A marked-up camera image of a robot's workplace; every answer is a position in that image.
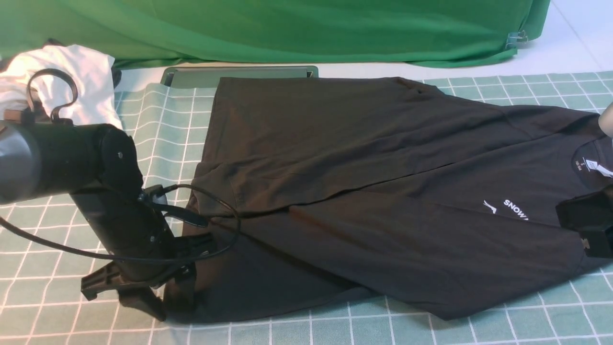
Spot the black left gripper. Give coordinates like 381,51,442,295
71,186,217,322

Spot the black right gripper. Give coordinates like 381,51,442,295
556,186,613,259

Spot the dark gray long-sleeve top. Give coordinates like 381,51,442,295
173,77,612,323

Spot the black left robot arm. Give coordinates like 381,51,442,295
0,121,216,321

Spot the green checkered tablecloth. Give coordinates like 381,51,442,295
0,80,612,345

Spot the metal binder clip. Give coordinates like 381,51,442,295
504,30,529,49

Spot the gray-green rectangular tray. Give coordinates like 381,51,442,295
160,66,319,89

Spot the white crumpled garment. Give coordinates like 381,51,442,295
0,45,123,129

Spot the green backdrop cloth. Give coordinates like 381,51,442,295
1,0,550,69

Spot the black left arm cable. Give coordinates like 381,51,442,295
0,68,241,265

